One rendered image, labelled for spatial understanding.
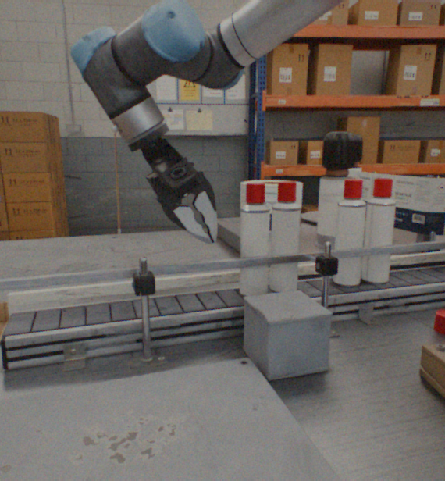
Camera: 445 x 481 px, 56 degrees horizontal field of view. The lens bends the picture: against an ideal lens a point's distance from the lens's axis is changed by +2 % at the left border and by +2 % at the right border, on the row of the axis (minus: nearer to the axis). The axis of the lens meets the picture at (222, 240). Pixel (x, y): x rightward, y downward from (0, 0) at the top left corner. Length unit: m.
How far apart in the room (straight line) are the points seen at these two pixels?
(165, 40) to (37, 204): 3.46
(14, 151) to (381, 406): 3.68
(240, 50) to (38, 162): 3.36
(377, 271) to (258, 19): 0.50
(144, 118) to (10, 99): 4.92
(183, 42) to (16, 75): 5.00
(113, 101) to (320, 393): 0.50
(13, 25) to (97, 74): 4.97
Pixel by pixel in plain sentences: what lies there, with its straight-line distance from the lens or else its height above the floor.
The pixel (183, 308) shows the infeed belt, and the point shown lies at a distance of 0.71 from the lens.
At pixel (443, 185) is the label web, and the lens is 1.19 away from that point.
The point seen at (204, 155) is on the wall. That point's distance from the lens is 5.24.
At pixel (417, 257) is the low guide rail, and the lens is 1.00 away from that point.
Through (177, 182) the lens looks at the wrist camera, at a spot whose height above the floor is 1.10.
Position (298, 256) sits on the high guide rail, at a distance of 0.74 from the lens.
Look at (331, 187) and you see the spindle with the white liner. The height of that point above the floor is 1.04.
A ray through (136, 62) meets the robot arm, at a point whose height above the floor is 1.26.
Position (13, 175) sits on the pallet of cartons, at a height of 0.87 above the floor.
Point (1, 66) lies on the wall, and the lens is 5.61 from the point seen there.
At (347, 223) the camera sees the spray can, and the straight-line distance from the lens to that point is 0.81.
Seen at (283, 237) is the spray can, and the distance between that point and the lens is 0.75.
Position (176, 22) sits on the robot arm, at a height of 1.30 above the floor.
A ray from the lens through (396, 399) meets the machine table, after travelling 0.62.
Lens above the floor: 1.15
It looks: 13 degrees down
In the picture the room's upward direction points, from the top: straight up
